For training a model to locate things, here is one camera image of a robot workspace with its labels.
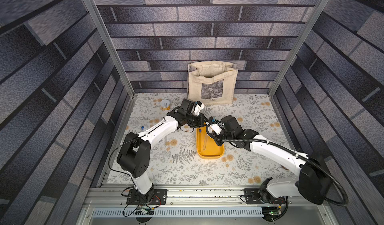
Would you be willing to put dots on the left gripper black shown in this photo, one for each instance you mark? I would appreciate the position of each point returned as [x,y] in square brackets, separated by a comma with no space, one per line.
[202,118]

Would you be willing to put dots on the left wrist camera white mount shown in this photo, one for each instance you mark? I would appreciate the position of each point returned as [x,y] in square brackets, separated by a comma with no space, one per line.
[198,107]

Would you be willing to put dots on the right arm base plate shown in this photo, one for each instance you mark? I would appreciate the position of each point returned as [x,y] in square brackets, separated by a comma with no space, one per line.
[255,197]

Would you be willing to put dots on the beige canvas tote bag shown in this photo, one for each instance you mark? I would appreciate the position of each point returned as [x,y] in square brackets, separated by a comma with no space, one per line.
[212,82]

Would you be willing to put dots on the aluminium mounting rail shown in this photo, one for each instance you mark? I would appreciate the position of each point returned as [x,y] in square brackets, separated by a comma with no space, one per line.
[185,205]

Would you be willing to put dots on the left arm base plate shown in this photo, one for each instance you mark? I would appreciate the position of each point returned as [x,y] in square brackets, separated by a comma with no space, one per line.
[138,197]

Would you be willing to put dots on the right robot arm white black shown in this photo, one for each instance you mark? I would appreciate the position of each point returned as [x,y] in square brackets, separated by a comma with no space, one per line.
[309,180]

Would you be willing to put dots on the left controller board with wires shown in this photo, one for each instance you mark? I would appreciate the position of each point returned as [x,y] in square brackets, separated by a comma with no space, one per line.
[142,209]

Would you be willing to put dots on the white wipe cloth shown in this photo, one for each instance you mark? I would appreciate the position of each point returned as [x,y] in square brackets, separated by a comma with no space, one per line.
[210,130]

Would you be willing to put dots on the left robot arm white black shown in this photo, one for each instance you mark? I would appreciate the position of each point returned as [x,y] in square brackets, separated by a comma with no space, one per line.
[135,152]

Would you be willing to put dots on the yellow plastic tray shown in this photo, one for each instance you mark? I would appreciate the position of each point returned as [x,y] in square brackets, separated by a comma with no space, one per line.
[212,150]

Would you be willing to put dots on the right controller board green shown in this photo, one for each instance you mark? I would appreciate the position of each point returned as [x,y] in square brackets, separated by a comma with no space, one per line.
[271,214]

